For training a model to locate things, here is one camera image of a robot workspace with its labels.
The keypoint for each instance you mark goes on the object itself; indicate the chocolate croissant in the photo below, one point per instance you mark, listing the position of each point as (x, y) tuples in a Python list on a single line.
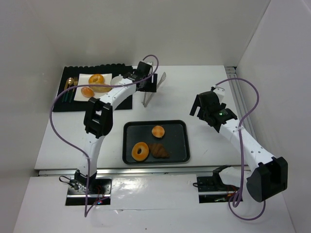
[(158, 151)]

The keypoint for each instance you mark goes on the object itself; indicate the yellow striped croissant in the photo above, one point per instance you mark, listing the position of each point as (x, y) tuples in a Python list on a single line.
[(100, 87)]

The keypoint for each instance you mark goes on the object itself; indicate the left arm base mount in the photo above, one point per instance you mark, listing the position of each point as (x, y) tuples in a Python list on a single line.
[(99, 193)]

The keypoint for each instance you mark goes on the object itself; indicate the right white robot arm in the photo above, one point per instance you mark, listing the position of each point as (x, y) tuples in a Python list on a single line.
[(268, 175)]

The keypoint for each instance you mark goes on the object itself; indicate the black placemat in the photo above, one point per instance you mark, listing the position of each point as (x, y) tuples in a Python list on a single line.
[(66, 103)]

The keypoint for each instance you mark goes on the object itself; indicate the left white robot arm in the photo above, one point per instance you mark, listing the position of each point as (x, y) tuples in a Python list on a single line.
[(98, 120)]

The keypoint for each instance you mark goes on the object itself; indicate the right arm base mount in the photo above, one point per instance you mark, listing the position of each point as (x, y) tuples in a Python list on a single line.
[(212, 189)]

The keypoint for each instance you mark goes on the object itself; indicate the white cup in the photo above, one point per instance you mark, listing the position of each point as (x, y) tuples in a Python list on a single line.
[(115, 80)]

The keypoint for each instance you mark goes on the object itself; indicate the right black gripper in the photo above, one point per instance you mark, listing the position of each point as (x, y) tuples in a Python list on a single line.
[(197, 106)]

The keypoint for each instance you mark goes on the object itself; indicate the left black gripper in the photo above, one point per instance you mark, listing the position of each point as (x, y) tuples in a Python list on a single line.
[(150, 83)]

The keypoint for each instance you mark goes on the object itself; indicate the glazed donut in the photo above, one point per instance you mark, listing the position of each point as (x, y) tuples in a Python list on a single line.
[(96, 79), (140, 151)]

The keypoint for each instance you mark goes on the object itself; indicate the metal tongs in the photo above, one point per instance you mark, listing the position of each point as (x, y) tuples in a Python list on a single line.
[(156, 84)]

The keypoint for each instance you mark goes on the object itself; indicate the black baking tray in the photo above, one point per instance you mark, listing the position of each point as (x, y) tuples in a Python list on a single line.
[(174, 141)]

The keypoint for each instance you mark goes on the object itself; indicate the white square plate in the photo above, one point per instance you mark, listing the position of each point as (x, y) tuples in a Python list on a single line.
[(83, 79)]

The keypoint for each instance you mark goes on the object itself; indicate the round orange bun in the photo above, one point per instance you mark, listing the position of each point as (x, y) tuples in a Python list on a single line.
[(158, 131)]

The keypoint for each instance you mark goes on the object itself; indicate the aluminium rail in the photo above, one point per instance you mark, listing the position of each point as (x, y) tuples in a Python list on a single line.
[(235, 86)]

